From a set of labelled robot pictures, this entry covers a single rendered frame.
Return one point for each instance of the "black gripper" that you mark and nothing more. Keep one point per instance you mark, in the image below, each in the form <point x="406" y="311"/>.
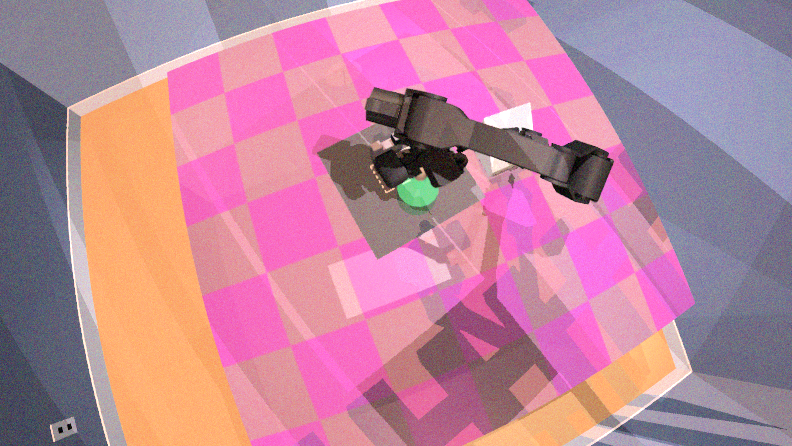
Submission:
<point x="396" y="168"/>

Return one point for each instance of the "grey flat mat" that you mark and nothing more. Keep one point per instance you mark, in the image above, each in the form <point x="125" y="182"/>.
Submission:
<point x="374" y="206"/>

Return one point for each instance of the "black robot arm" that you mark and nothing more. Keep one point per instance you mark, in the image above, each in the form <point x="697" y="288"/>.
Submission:
<point x="423" y="120"/>

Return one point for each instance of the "green glass bottle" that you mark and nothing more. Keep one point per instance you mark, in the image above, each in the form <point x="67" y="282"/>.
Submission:
<point x="417" y="196"/>

